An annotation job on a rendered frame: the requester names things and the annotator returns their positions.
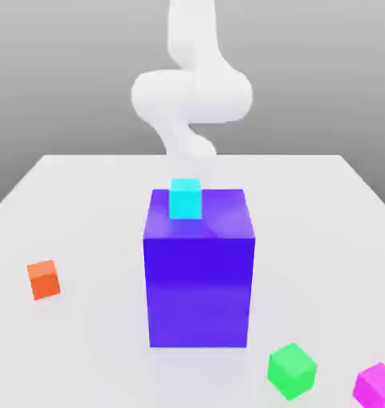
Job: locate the small cyan cube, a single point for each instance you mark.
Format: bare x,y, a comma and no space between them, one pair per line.
185,204

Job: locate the small magenta cube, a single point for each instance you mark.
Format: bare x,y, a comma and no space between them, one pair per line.
378,387

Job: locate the small green cube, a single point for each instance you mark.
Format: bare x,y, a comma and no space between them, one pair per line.
291,371

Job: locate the small orange cube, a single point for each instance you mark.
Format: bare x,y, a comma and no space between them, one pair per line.
44,282

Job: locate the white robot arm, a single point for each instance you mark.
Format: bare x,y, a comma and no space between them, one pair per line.
192,95

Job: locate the large purple box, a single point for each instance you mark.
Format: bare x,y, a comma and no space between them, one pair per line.
198,287

